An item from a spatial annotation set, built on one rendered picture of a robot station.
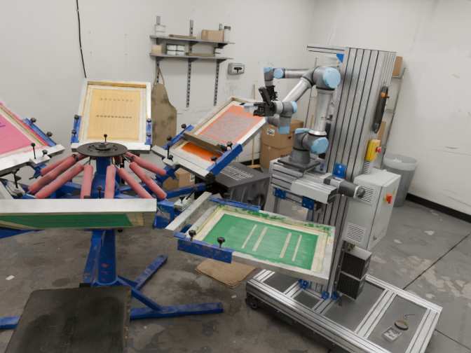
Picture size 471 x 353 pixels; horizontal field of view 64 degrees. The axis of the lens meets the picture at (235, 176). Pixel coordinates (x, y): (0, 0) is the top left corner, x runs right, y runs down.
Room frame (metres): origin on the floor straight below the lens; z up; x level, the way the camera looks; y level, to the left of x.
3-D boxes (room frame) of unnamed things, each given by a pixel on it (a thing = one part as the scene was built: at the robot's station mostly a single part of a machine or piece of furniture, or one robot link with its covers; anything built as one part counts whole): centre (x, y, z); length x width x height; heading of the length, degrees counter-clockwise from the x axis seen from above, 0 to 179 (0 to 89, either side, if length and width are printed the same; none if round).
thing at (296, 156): (2.50, -0.43, 1.31); 0.15 x 0.15 x 0.10
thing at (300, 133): (2.49, -0.44, 1.42); 0.13 x 0.12 x 0.14; 29
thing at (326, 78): (2.38, -0.50, 1.63); 0.15 x 0.12 x 0.55; 29
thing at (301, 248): (1.94, -0.04, 1.05); 1.08 x 0.61 x 0.23; 74
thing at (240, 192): (2.83, -0.09, 0.79); 0.46 x 0.09 x 0.33; 134
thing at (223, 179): (2.96, 0.03, 0.95); 0.48 x 0.44 x 0.01; 134
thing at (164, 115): (4.70, 1.05, 1.06); 0.53 x 0.07 x 1.05; 134
